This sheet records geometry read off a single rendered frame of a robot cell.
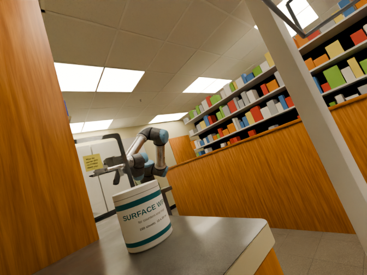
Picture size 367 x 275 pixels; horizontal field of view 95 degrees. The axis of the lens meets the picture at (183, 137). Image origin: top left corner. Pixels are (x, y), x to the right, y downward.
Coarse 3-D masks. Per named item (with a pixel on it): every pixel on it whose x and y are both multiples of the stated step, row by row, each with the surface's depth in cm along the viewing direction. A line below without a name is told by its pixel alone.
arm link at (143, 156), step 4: (144, 152) 115; (132, 156) 108; (136, 156) 109; (140, 156) 111; (144, 156) 112; (136, 160) 108; (140, 160) 110; (144, 160) 112; (136, 164) 109; (140, 164) 111; (144, 164) 115
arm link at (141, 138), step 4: (144, 128) 144; (148, 128) 142; (140, 132) 140; (144, 132) 140; (148, 132) 140; (136, 136) 142; (140, 136) 138; (144, 136) 138; (148, 136) 141; (136, 140) 134; (140, 140) 135; (144, 140) 139; (132, 144) 132; (136, 144) 131; (140, 144) 134; (132, 148) 128; (136, 148) 129; (128, 152) 125; (132, 152) 125; (136, 152) 128
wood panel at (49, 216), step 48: (0, 0) 74; (0, 48) 68; (48, 48) 79; (0, 96) 63; (48, 96) 72; (0, 144) 59; (48, 144) 67; (0, 192) 55; (48, 192) 62; (0, 240) 52; (48, 240) 58; (96, 240) 66
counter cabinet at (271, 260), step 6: (270, 252) 31; (270, 258) 30; (276, 258) 31; (264, 264) 29; (270, 264) 30; (276, 264) 31; (258, 270) 28; (264, 270) 29; (270, 270) 30; (276, 270) 30
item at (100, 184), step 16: (80, 144) 81; (96, 144) 85; (112, 144) 90; (80, 160) 79; (112, 160) 87; (96, 176) 80; (112, 176) 84; (128, 176) 89; (96, 192) 78; (112, 192) 82; (96, 208) 76; (112, 208) 80
